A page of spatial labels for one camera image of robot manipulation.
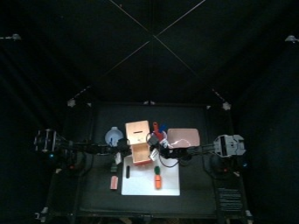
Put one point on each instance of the wooden drawer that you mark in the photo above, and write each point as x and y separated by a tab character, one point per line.
141	154

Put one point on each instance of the pink red block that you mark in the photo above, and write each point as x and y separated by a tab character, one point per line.
114	182

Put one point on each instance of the white text label sticker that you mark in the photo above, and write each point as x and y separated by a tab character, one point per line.
230	199

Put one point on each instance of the pink square plate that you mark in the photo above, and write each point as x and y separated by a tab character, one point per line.
184	137

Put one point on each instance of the red toy utensil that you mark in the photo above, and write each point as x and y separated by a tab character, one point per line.
156	127

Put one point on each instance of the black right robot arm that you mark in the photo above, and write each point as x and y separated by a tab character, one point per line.
230	145

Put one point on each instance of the metal frame clamp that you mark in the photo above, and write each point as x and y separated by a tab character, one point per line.
292	38
226	106
149	102
15	37
71	102

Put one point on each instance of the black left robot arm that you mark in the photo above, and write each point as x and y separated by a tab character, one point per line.
47	140

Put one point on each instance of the orange toy carrot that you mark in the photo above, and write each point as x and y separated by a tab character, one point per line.
158	182

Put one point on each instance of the blue toy utensil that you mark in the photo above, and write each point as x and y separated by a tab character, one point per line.
164	128

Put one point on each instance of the white cutting board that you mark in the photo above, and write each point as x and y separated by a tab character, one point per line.
137	183

